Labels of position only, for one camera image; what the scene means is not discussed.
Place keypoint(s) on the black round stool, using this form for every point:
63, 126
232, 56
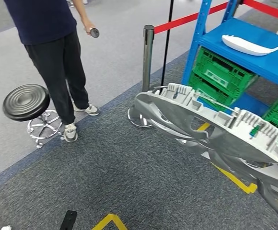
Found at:
25, 101

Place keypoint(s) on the blue metal shelf rack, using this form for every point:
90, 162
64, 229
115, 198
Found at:
261, 63

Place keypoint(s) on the red barrier belt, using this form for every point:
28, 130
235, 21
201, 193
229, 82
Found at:
189, 17
273, 11

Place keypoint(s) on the white curved plastic part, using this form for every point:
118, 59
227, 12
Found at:
244, 46

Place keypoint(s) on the grey plastic wheel hubcap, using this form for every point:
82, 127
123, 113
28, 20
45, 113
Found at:
225, 139

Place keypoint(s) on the yellow floor tape square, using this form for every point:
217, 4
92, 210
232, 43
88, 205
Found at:
239, 184

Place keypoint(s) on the black stanchion post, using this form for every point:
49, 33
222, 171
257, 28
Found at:
166, 47

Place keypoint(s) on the person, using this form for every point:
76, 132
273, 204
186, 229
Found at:
45, 19

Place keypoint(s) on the chrome stanchion post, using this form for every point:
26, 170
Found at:
148, 57

